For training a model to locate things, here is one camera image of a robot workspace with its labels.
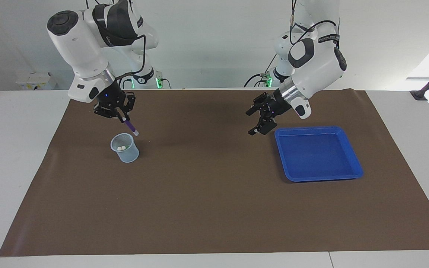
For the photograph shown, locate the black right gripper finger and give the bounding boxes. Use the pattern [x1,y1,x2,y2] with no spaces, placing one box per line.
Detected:
[93,104,125,122]
[121,93,136,121]

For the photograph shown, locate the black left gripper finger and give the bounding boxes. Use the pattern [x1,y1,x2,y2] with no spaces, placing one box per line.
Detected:
[246,93,269,116]
[249,118,278,136]

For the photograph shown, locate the purple marker pen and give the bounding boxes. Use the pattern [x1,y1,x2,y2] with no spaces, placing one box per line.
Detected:
[122,117,140,137]

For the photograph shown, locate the translucent plastic cup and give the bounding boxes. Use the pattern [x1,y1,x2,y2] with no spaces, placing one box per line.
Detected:
[110,133,140,163]

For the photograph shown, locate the blue plastic tray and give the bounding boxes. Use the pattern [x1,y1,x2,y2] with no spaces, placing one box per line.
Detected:
[274,126,364,182]

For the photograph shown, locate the white outlet box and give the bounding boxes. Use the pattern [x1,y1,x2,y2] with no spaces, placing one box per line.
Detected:
[16,73,57,90]

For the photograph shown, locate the brown table mat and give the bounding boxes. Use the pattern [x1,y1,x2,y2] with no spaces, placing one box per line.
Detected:
[0,89,429,257]

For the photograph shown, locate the black cable with silver plug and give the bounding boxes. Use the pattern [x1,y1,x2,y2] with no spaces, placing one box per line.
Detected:
[244,54,277,88]

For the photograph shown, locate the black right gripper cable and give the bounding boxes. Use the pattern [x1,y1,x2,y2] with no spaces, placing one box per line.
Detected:
[120,35,147,80]

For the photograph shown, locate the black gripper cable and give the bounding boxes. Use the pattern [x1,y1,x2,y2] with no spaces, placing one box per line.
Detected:
[120,35,147,80]
[290,0,341,48]

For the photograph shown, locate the black printed arm strap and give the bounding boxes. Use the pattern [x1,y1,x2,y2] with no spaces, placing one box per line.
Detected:
[317,34,340,44]

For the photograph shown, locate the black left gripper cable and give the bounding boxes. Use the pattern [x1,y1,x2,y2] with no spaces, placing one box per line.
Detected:
[290,0,341,48]

